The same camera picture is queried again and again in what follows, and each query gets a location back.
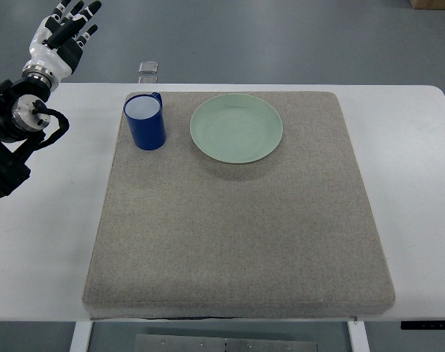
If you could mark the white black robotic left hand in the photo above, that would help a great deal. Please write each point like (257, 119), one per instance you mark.
(58, 44)

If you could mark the blue enamel cup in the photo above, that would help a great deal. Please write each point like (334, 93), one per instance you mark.
(144, 113)

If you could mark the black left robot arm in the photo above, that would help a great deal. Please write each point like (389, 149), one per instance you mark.
(26, 126)

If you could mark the lower metal floor plate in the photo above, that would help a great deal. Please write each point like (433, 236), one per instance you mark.
(147, 79)

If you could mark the metal floor plate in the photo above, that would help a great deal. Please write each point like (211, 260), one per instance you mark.
(147, 79)
(148, 67)

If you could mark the upper metal floor plate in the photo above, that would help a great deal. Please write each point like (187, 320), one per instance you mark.
(148, 67)

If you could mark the light green plate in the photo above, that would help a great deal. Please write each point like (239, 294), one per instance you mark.
(236, 128)

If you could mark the grey felt mat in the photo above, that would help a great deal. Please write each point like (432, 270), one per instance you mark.
(289, 236)

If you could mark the left white table leg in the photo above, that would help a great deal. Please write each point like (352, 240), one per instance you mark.
(81, 336)

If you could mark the white table leg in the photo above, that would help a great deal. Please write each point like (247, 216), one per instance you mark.
(81, 336)
(358, 336)

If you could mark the cardboard box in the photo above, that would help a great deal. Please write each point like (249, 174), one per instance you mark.
(428, 4)

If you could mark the right white table leg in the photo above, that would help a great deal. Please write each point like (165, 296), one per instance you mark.
(358, 336)

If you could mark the table control panel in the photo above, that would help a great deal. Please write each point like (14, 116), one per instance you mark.
(438, 325)

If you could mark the grey metal base plate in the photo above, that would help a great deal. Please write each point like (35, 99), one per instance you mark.
(154, 342)

